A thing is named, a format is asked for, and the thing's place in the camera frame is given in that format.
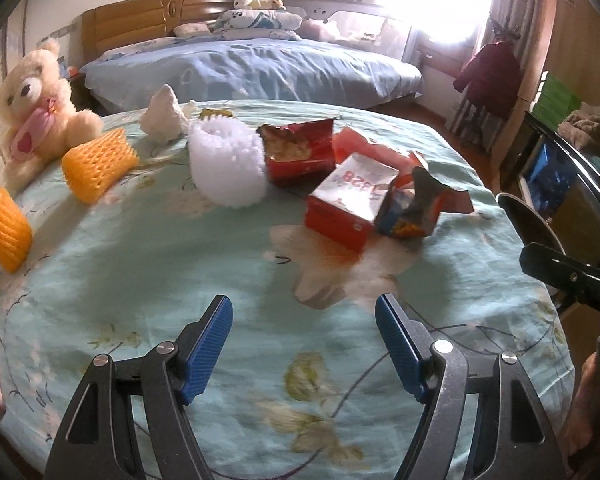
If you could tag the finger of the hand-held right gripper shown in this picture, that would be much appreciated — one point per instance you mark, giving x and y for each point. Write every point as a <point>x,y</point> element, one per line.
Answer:
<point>570,272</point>

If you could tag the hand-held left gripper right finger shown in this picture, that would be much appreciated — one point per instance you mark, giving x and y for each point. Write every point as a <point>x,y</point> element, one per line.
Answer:
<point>397,345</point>

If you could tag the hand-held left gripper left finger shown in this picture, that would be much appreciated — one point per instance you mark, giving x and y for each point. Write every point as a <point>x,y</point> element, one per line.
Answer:
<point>207,350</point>

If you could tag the red cardboard box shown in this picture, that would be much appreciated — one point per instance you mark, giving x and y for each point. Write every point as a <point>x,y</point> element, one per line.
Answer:
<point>340,210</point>

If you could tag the white foam fruit net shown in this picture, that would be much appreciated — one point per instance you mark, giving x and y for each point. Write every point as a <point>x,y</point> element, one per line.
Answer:
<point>227,165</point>

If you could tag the orange foam fruit net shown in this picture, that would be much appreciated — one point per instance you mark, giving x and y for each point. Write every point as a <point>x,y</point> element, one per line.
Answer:
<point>97,165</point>
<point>5,230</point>

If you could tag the yellow snack bag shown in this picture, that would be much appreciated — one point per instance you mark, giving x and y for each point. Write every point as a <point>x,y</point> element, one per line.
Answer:
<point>215,113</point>

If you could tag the person's right hand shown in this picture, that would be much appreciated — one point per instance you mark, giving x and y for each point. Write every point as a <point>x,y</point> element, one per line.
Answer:
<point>587,400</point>

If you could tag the black chair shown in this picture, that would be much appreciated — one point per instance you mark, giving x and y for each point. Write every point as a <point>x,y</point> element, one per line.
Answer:
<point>587,195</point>

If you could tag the teal floral tablecloth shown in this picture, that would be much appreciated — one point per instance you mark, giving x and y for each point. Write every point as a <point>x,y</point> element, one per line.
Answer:
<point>180,260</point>

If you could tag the blue and red snack wrapper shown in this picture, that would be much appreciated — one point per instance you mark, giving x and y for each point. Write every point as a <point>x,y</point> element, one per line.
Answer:
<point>415,210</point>

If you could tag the brown fuzzy blanket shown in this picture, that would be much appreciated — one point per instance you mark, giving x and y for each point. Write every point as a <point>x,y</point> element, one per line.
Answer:
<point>587,130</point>

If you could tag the green box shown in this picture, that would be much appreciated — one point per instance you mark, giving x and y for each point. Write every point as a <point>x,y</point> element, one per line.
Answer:
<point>557,97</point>

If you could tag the pink plastic packet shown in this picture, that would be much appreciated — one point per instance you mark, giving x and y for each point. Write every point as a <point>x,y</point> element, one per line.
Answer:
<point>360,142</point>

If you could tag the dark red coat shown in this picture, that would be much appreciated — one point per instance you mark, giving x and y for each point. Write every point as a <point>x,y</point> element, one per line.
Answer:
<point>490,77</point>

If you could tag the red snack bag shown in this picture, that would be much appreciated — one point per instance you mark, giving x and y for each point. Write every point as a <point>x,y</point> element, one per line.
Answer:
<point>297,155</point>

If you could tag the crumpled white tissue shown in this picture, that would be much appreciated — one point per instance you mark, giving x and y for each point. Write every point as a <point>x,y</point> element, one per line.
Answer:
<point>167,112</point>

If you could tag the wooden cabinet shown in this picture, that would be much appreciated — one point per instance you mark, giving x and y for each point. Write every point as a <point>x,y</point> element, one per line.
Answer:
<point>575,25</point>

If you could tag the bed with blue sheet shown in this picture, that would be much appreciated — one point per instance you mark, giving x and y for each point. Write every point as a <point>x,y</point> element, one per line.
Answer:
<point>260,67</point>

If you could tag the cream teddy bear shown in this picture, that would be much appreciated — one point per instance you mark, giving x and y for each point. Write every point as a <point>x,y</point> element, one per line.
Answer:
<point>35,85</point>

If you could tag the small white pillow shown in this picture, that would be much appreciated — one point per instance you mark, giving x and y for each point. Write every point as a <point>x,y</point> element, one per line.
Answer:
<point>192,30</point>

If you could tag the pink plush pillow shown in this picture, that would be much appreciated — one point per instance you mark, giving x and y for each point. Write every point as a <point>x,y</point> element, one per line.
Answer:
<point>322,30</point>

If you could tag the blue patterned pillow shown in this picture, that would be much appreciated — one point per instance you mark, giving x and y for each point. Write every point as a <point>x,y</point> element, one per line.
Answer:
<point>260,20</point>

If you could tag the wooden headboard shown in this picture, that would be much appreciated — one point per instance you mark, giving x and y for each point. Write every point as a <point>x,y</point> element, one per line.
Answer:
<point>130,22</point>

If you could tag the beige plush toy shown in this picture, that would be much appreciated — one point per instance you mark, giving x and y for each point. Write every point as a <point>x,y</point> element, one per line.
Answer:
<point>270,4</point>

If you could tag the white bed guard rail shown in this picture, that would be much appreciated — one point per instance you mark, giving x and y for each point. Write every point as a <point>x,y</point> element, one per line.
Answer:
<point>375,25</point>

